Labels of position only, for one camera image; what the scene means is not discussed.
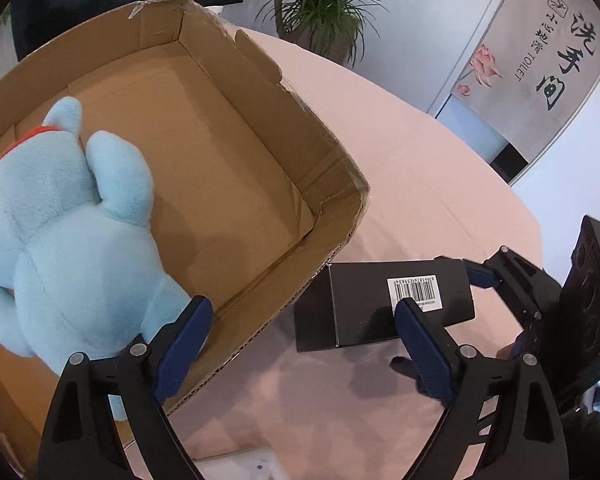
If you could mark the brown cardboard box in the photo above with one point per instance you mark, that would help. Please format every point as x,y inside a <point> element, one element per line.
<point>205,135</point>

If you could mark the tall potted palm plant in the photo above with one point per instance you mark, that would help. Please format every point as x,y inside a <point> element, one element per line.
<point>320,5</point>

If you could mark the black product box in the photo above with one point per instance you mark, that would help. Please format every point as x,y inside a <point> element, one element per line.
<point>360,305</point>

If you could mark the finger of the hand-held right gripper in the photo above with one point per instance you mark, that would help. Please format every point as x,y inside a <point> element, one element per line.
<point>402,367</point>
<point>480,276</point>

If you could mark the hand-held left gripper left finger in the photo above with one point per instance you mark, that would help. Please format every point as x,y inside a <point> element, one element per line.
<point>185,345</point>

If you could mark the light blue plush toy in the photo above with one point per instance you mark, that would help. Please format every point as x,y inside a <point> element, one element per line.
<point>55,240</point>

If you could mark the grey toilet sign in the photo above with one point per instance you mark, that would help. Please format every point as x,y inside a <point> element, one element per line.
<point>535,55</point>

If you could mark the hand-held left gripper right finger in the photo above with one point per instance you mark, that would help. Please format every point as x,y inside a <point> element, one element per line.
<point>420,350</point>

